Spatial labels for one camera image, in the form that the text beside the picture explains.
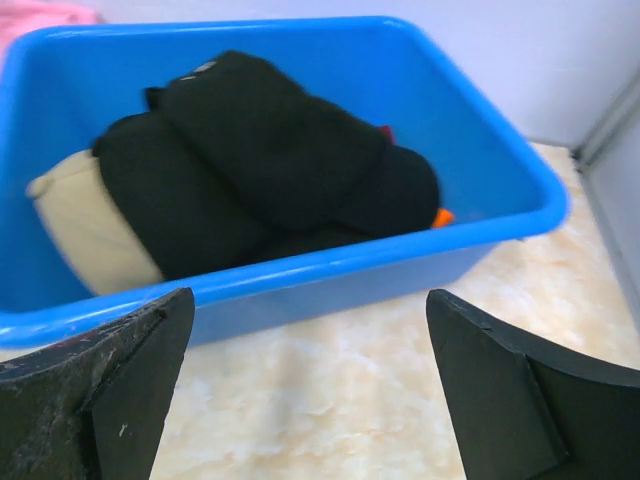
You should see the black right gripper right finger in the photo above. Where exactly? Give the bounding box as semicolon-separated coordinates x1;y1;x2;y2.
426;289;639;479

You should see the pink cloth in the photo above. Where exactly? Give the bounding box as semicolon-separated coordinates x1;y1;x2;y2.
1;0;103;55

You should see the black cap with gold embroidery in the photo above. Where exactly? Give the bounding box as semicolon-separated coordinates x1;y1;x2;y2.
91;113;442;280

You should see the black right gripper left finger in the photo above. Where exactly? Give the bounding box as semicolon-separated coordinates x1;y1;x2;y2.
1;288;194;479

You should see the dark red cap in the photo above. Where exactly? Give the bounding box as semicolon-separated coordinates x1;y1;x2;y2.
378;125;395;145

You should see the blue plastic bin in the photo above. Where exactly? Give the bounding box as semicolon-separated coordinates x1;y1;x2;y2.
1;16;568;349

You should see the beige cap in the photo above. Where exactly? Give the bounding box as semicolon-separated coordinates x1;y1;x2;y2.
26;150;164;295

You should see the orange cap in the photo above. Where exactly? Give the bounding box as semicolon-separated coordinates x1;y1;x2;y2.
431;208;455;229

